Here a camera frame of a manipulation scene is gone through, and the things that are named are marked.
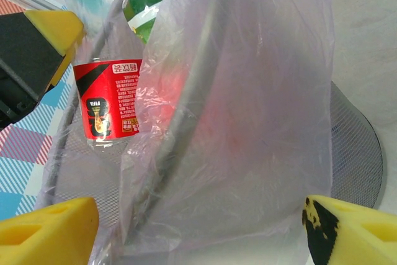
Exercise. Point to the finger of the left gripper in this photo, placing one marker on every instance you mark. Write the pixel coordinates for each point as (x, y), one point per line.
(28, 44)

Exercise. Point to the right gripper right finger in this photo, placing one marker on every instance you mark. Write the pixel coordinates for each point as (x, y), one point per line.
(356, 237)

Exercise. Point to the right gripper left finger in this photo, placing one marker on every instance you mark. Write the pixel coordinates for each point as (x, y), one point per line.
(46, 234)

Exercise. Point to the red black label bottle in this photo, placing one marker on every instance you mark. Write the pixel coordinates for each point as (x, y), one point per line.
(102, 97)

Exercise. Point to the grey mesh waste bin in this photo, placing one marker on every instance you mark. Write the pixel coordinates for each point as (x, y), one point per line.
(353, 141)

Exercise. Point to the purple plastic bin liner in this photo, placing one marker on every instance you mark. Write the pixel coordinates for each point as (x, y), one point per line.
(248, 91)

